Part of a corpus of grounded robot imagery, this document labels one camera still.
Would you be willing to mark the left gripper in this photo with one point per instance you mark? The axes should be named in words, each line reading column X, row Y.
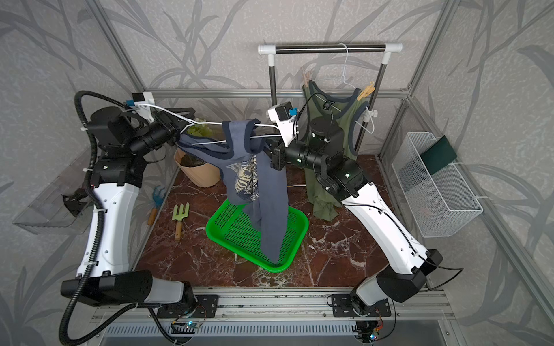
column 172, row 123

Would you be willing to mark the green garden fork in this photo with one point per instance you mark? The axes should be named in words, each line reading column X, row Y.
column 180, row 212

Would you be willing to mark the white wire hanger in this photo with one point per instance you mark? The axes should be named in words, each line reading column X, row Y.
column 258, row 125
column 368, row 114

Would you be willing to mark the green tank top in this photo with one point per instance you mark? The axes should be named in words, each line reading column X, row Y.
column 346, row 111

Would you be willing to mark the white wire mesh basket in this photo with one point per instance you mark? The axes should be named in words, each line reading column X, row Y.
column 441, row 204

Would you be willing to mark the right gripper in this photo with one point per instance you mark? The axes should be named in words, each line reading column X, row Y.
column 278, row 156

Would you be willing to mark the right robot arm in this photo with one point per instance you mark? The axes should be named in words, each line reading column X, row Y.
column 409, row 262

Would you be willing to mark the potted artificial flower plant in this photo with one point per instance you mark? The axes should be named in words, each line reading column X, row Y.
column 196, row 170

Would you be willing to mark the wooden clothespin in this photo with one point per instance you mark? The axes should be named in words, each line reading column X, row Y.
column 306, row 77
column 366, row 92

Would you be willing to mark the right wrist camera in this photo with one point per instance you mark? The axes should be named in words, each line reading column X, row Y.
column 284, row 116

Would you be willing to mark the wooden clothespin right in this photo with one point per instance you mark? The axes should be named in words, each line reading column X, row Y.
column 366, row 92

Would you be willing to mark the green plastic basket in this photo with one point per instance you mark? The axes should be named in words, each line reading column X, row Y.
column 231, row 228

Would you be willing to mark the navy blue tank top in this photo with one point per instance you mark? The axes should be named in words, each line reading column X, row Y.
column 249, row 178

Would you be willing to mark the metal clothes rack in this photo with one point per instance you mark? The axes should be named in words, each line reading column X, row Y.
column 272, row 73

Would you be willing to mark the red spray bottle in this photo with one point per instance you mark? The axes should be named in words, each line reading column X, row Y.
column 76, row 202

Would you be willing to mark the clear plastic wall shelf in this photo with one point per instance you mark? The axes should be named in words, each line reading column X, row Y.
column 47, row 213

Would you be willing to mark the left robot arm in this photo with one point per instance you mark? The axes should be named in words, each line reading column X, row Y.
column 121, row 135

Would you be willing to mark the wooden clothespin left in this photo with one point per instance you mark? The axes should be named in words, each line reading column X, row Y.
column 306, row 77

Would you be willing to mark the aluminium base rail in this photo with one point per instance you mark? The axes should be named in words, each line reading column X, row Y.
column 312, row 304

